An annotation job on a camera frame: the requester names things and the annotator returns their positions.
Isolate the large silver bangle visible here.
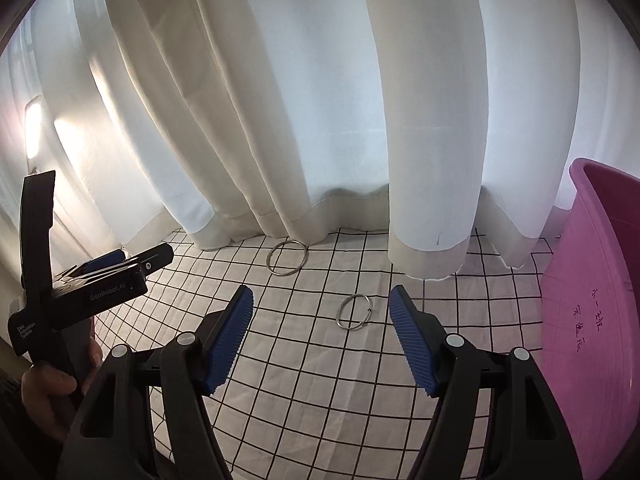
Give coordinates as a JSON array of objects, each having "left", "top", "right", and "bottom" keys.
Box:
[{"left": 266, "top": 238, "right": 309, "bottom": 278}]

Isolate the small silver ring bracelet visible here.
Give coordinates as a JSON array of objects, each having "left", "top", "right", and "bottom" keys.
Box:
[{"left": 335, "top": 292, "right": 374, "bottom": 332}]

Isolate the person left hand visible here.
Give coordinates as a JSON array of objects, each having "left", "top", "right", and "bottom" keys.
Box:
[{"left": 21, "top": 363, "right": 77, "bottom": 442}]

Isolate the pink plastic bin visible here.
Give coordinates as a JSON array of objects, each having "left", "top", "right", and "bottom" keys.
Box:
[{"left": 541, "top": 158, "right": 639, "bottom": 479}]

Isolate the white black grid bedsheet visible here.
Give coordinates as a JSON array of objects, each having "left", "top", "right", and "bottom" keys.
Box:
[{"left": 94, "top": 230, "right": 556, "bottom": 479}]

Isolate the white curtain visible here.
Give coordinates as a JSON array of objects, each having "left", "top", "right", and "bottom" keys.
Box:
[{"left": 1, "top": 0, "right": 639, "bottom": 278}]

